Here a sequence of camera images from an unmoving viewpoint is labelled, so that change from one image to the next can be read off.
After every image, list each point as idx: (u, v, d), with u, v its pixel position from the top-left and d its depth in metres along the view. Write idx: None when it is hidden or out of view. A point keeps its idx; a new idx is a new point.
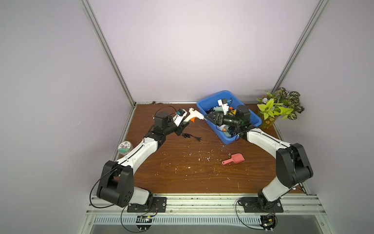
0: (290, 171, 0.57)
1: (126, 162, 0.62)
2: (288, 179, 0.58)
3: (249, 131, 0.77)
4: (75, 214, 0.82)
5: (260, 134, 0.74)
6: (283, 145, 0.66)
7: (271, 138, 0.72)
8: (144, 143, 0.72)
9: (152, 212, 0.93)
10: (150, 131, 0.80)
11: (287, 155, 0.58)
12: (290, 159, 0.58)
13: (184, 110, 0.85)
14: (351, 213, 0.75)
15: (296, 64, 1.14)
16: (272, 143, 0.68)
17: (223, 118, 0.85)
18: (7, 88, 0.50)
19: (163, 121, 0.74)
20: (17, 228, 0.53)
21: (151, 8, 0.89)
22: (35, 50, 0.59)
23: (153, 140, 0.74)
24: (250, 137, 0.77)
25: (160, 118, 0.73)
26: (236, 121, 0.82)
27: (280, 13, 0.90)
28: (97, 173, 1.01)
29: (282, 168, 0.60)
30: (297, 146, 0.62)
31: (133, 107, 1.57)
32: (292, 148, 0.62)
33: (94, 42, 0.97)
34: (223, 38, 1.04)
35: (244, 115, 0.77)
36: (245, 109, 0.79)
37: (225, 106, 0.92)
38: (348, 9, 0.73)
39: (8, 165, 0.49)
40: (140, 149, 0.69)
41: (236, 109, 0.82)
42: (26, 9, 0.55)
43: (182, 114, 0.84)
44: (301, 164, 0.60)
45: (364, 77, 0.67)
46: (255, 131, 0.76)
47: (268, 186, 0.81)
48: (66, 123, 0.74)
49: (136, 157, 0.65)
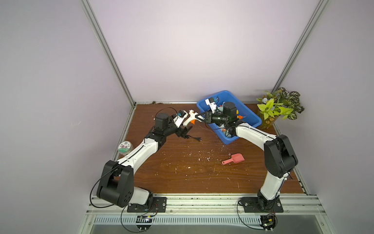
0: (278, 162, 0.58)
1: (127, 162, 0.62)
2: (276, 169, 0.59)
3: (237, 127, 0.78)
4: (75, 214, 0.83)
5: (248, 128, 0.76)
6: (270, 137, 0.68)
7: (257, 131, 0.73)
8: (145, 143, 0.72)
9: (152, 212, 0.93)
10: (151, 132, 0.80)
11: (273, 146, 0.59)
12: (277, 149, 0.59)
13: (184, 112, 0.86)
14: (351, 213, 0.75)
15: (296, 64, 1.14)
16: (260, 136, 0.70)
17: (212, 116, 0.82)
18: (7, 87, 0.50)
19: (164, 123, 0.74)
20: (17, 228, 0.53)
21: (150, 9, 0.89)
22: (35, 51, 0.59)
23: (154, 141, 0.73)
24: (239, 132, 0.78)
25: (161, 119, 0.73)
26: (224, 117, 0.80)
27: (280, 13, 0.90)
28: (98, 173, 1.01)
29: (270, 159, 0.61)
30: (282, 137, 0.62)
31: (133, 107, 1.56)
32: (278, 140, 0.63)
33: (94, 42, 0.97)
34: (223, 38, 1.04)
35: (231, 110, 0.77)
36: (231, 105, 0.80)
37: (213, 105, 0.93)
38: (348, 9, 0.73)
39: (8, 165, 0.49)
40: (141, 149, 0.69)
41: (224, 106, 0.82)
42: (26, 8, 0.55)
43: (182, 116, 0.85)
44: (287, 153, 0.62)
45: (364, 77, 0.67)
46: (244, 126, 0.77)
47: (264, 185, 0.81)
48: (66, 124, 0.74)
49: (137, 157, 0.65)
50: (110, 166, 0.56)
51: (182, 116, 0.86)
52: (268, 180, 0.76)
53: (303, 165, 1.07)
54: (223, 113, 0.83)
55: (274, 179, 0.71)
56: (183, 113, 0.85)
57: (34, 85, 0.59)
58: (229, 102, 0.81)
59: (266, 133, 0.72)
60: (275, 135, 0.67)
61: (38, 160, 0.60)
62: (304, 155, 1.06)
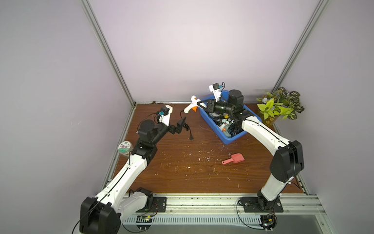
0: (287, 168, 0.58)
1: (107, 197, 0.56)
2: (283, 174, 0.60)
3: (245, 121, 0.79)
4: (76, 213, 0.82)
5: (258, 126, 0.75)
6: (282, 142, 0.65)
7: (269, 132, 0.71)
8: (130, 165, 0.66)
9: (152, 212, 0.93)
10: (138, 145, 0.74)
11: (286, 152, 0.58)
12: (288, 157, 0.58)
13: (167, 107, 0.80)
14: (351, 213, 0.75)
15: (296, 64, 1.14)
16: (271, 139, 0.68)
17: (215, 105, 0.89)
18: (7, 86, 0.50)
19: (148, 136, 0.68)
20: (16, 228, 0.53)
21: (150, 9, 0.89)
22: (35, 51, 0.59)
23: (140, 159, 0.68)
24: (244, 126, 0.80)
25: (144, 133, 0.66)
26: (229, 107, 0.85)
27: (280, 13, 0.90)
28: (97, 173, 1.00)
29: (278, 164, 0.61)
30: (294, 144, 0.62)
31: (133, 107, 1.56)
32: (290, 146, 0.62)
33: (94, 42, 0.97)
34: (223, 37, 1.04)
35: (236, 100, 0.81)
36: (237, 94, 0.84)
37: (216, 92, 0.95)
38: (348, 9, 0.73)
39: (8, 164, 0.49)
40: (124, 175, 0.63)
41: (229, 95, 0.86)
42: (26, 9, 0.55)
43: (166, 113, 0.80)
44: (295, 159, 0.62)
45: (364, 77, 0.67)
46: (252, 122, 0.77)
47: (265, 185, 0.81)
48: (67, 124, 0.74)
49: (119, 188, 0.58)
50: (87, 206, 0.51)
51: (166, 113, 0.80)
52: (270, 182, 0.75)
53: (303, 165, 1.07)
54: (229, 103, 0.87)
55: (277, 183, 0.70)
56: (167, 110, 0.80)
57: (34, 85, 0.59)
58: (235, 90, 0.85)
59: (278, 135, 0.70)
60: (289, 141, 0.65)
61: (38, 160, 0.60)
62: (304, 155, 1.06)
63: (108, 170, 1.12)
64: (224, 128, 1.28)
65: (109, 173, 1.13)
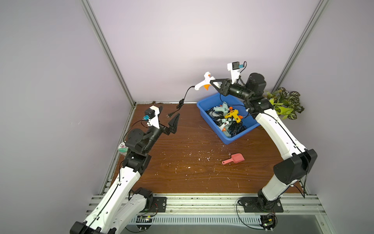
0: (292, 176, 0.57)
1: (96, 221, 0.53)
2: (286, 179, 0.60)
3: (261, 112, 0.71)
4: (76, 213, 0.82)
5: (275, 123, 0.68)
6: (298, 148, 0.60)
7: (284, 134, 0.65)
8: (120, 181, 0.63)
9: (152, 212, 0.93)
10: (129, 155, 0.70)
11: (298, 160, 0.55)
12: (299, 165, 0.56)
13: (151, 110, 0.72)
14: (351, 213, 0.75)
15: (296, 64, 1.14)
16: (286, 143, 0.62)
17: (229, 87, 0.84)
18: (8, 86, 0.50)
19: (138, 147, 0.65)
20: (17, 228, 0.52)
21: (151, 9, 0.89)
22: (35, 51, 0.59)
23: (131, 172, 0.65)
24: (258, 119, 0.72)
25: (133, 145, 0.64)
26: (246, 93, 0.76)
27: (280, 13, 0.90)
28: (97, 173, 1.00)
29: (286, 169, 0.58)
30: (311, 152, 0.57)
31: (133, 107, 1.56)
32: (305, 155, 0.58)
33: (95, 42, 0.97)
34: (223, 38, 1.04)
35: (258, 86, 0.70)
36: (259, 79, 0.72)
37: (234, 72, 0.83)
38: (349, 9, 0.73)
39: (9, 164, 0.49)
40: (114, 193, 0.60)
41: (250, 79, 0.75)
42: (27, 9, 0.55)
43: (152, 116, 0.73)
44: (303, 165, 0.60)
45: (364, 77, 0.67)
46: (270, 118, 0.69)
47: (267, 185, 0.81)
48: (67, 123, 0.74)
49: (108, 209, 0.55)
50: (76, 232, 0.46)
51: (152, 116, 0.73)
52: (271, 182, 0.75)
53: None
54: (247, 88, 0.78)
55: (280, 185, 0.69)
56: (152, 112, 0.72)
57: (34, 85, 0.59)
58: (258, 75, 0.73)
59: (294, 138, 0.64)
60: (304, 148, 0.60)
61: (38, 160, 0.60)
62: None
63: (108, 170, 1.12)
64: (224, 128, 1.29)
65: (109, 173, 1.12)
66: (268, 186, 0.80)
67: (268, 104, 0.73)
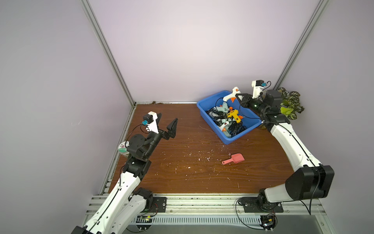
0: (303, 189, 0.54)
1: (97, 225, 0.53)
2: (297, 193, 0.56)
3: (276, 125, 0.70)
4: (77, 213, 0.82)
5: (290, 135, 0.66)
6: (311, 161, 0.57)
7: (298, 146, 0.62)
8: (120, 185, 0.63)
9: (152, 212, 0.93)
10: (130, 161, 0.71)
11: (309, 173, 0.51)
12: (310, 180, 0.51)
13: (149, 114, 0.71)
14: (350, 212, 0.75)
15: (296, 64, 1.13)
16: (299, 154, 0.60)
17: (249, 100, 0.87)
18: (7, 86, 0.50)
19: (139, 152, 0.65)
20: (18, 227, 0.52)
21: (150, 9, 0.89)
22: (35, 51, 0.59)
23: (131, 177, 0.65)
24: (274, 132, 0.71)
25: (134, 150, 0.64)
26: (263, 107, 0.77)
27: (280, 12, 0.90)
28: (97, 174, 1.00)
29: (296, 182, 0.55)
30: (327, 169, 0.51)
31: (133, 107, 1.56)
32: (319, 169, 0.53)
33: (94, 42, 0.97)
34: (223, 37, 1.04)
35: (274, 100, 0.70)
36: (275, 93, 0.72)
37: (258, 89, 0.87)
38: (349, 9, 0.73)
39: (8, 164, 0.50)
40: (115, 198, 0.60)
41: (266, 94, 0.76)
42: (26, 9, 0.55)
43: (151, 120, 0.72)
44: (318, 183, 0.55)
45: (364, 77, 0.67)
46: (284, 130, 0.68)
47: (271, 188, 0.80)
48: (67, 124, 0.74)
49: (108, 214, 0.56)
50: None
51: (150, 121, 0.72)
52: (278, 187, 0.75)
53: None
54: (263, 102, 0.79)
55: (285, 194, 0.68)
56: (150, 117, 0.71)
57: (34, 85, 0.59)
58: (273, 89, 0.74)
59: (308, 152, 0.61)
60: (319, 163, 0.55)
61: (38, 160, 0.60)
62: None
63: (108, 170, 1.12)
64: (224, 128, 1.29)
65: (109, 173, 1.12)
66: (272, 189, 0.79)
67: (285, 118, 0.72)
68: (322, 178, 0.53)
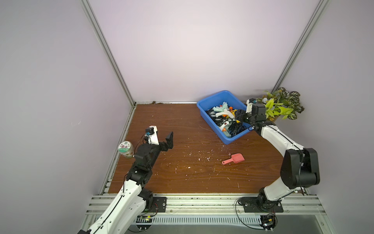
0: (294, 172, 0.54)
1: (100, 230, 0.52)
2: (290, 179, 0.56)
3: (264, 126, 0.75)
4: (77, 213, 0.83)
5: (276, 131, 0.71)
6: (296, 146, 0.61)
7: (283, 137, 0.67)
8: (123, 192, 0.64)
9: (152, 212, 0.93)
10: (133, 169, 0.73)
11: (295, 153, 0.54)
12: (298, 160, 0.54)
13: (152, 127, 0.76)
14: (350, 212, 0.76)
15: (296, 64, 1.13)
16: (285, 143, 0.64)
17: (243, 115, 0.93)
18: (7, 86, 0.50)
19: (145, 159, 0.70)
20: (17, 228, 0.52)
21: (151, 9, 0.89)
22: (35, 51, 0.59)
23: (135, 185, 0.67)
24: (263, 134, 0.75)
25: (140, 157, 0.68)
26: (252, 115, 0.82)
27: (281, 13, 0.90)
28: (97, 174, 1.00)
29: (287, 168, 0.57)
30: (310, 151, 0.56)
31: (133, 107, 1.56)
32: (304, 152, 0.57)
33: (94, 42, 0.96)
34: (223, 38, 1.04)
35: (259, 109, 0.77)
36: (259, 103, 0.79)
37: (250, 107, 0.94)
38: (348, 9, 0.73)
39: (9, 163, 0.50)
40: (118, 204, 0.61)
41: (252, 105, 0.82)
42: (27, 9, 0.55)
43: (153, 132, 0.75)
44: (307, 168, 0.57)
45: (365, 76, 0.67)
46: (271, 128, 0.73)
47: (270, 185, 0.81)
48: (67, 123, 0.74)
49: (111, 219, 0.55)
50: None
51: (152, 132, 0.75)
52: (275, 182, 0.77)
53: None
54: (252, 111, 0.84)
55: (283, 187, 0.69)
56: (152, 129, 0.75)
57: (34, 85, 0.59)
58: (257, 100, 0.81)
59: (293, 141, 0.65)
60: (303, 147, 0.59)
61: (39, 159, 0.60)
62: None
63: (108, 170, 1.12)
64: (224, 128, 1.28)
65: (108, 173, 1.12)
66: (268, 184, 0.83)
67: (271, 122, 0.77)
68: (308, 161, 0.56)
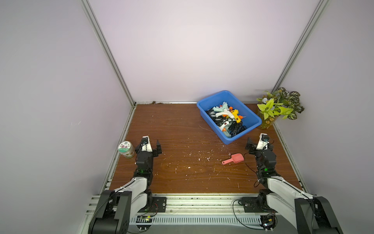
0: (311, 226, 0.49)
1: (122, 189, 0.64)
2: None
3: (269, 178, 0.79)
4: (78, 212, 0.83)
5: (282, 182, 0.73)
6: (305, 195, 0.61)
7: (291, 187, 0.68)
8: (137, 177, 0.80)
9: (152, 212, 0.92)
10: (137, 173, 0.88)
11: (307, 203, 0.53)
12: (311, 210, 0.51)
13: (144, 137, 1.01)
14: (348, 212, 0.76)
15: (296, 64, 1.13)
16: (292, 192, 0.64)
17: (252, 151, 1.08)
18: (9, 85, 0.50)
19: (145, 163, 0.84)
20: (17, 228, 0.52)
21: (151, 9, 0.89)
22: (35, 51, 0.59)
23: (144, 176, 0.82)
24: (271, 185, 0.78)
25: (141, 162, 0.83)
26: (261, 164, 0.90)
27: (280, 13, 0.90)
28: (97, 174, 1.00)
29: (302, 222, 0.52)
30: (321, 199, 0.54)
31: (133, 107, 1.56)
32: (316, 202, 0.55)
33: (94, 42, 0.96)
34: (223, 38, 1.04)
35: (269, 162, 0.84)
36: (271, 156, 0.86)
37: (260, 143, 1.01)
38: (348, 9, 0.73)
39: (9, 162, 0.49)
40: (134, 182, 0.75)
41: (263, 154, 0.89)
42: (27, 9, 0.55)
43: (147, 141, 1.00)
44: (327, 223, 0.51)
45: (365, 76, 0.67)
46: (277, 179, 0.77)
47: (272, 200, 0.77)
48: (67, 123, 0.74)
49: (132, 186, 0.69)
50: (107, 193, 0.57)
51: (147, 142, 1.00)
52: (283, 204, 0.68)
53: (302, 164, 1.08)
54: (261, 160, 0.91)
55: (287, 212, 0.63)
56: (145, 139, 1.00)
57: (35, 85, 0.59)
58: (270, 152, 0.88)
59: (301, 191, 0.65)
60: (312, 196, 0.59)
61: (39, 159, 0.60)
62: (305, 156, 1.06)
63: (108, 170, 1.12)
64: (224, 128, 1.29)
65: (109, 173, 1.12)
66: (278, 198, 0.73)
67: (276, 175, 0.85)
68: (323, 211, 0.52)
